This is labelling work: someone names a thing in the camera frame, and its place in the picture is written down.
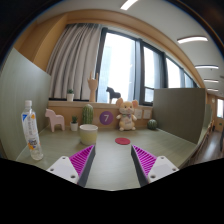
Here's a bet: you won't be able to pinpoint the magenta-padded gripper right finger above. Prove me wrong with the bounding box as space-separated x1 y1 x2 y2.
130 144 180 188

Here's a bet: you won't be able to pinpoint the clear plastic water bottle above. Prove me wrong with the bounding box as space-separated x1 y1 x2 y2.
20 99 45 162

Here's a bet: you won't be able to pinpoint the ceiling light strips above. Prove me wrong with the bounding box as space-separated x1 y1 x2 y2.
119 0 221 93

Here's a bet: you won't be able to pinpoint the round green cactus figure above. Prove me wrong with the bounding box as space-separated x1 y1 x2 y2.
146 118 159 131

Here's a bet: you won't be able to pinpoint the pink wooden horse figure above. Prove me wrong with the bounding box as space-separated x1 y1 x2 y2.
44 108 66 133

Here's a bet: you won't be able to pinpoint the dark-framed window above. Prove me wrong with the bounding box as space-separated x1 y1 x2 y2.
95 27 198 106

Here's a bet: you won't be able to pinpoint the small plant in white pot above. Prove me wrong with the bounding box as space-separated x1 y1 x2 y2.
65 88 76 102

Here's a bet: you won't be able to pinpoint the wooden hand model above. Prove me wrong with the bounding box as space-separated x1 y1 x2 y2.
87 70 100 103

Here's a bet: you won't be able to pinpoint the small succulent in white pot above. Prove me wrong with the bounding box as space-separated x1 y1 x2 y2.
69 115 80 132

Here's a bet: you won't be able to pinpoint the white wall socket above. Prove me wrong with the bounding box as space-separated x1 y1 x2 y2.
134 108 144 120
143 109 153 120

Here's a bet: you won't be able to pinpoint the black horse figure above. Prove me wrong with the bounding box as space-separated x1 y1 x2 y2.
105 86 122 104

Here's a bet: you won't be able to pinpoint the beige plush mouse toy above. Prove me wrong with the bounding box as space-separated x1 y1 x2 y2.
115 97 140 132

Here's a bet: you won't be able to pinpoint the white and yellow cup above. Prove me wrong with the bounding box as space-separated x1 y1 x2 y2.
78 123 99 146

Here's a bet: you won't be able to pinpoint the grey-green desk partition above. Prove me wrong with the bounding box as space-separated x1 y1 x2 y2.
0 47 53 161
152 87 208 145

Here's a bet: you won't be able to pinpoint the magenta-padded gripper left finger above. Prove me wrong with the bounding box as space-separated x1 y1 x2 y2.
45 144 97 188

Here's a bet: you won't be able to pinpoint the round purple number sign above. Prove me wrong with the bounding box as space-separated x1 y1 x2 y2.
99 110 115 126

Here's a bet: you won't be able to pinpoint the grey pleated curtain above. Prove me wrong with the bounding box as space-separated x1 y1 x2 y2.
45 23 103 100

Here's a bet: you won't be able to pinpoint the flat round red coaster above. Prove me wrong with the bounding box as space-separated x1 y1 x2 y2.
114 137 132 146

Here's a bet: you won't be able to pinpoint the tall green cactus figure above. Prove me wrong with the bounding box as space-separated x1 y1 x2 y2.
81 103 95 126

